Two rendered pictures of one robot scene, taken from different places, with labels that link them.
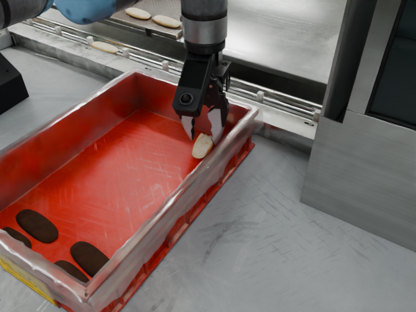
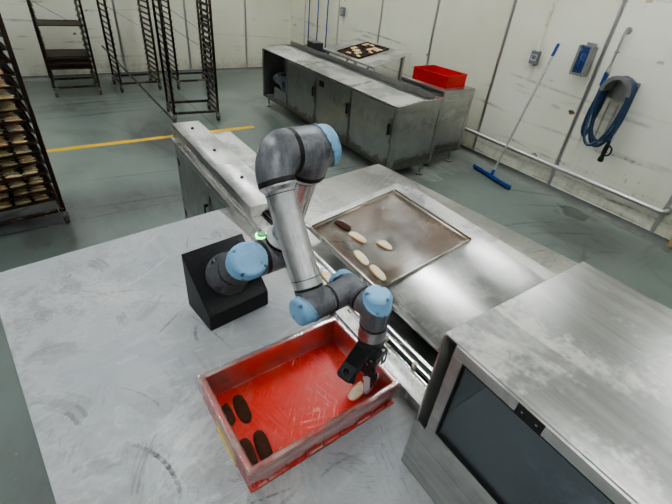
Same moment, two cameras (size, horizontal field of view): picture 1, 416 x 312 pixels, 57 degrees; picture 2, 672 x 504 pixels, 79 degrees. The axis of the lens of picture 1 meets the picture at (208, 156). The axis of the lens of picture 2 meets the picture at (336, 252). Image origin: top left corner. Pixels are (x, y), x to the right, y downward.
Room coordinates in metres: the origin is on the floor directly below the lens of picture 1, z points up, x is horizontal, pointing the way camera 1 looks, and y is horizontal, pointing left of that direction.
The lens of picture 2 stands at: (-0.16, -0.15, 1.88)
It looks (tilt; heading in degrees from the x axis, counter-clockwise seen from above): 35 degrees down; 20
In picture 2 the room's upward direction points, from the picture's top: 6 degrees clockwise
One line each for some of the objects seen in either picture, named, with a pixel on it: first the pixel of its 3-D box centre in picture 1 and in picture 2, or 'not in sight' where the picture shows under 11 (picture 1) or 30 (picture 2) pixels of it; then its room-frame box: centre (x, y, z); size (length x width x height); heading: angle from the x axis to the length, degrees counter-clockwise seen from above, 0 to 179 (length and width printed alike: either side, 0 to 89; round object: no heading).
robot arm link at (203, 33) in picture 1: (203, 26); (371, 330); (0.62, 0.01, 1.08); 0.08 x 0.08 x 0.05
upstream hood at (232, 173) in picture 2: not in sight; (219, 160); (1.68, 1.28, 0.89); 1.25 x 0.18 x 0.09; 57
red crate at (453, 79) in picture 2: not in sight; (439, 76); (4.90, 0.64, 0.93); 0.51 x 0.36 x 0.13; 61
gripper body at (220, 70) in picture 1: (206, 69); (369, 349); (0.62, 0.00, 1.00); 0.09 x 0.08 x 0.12; 162
